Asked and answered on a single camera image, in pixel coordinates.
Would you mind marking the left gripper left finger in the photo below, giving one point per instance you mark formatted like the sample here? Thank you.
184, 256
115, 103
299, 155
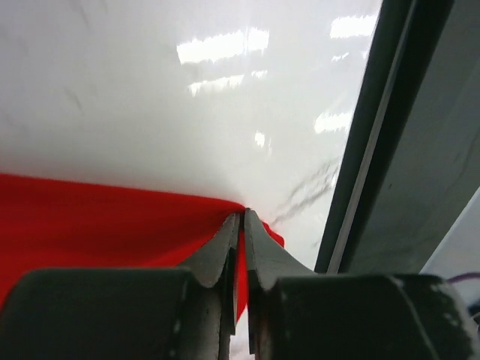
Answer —
209, 315

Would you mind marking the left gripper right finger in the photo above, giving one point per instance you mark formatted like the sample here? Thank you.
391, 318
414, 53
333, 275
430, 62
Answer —
266, 261

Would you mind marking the red t shirt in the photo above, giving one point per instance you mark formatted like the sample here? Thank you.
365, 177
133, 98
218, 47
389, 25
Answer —
53, 223

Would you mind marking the aluminium rail frame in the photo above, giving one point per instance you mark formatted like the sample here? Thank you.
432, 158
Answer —
411, 163

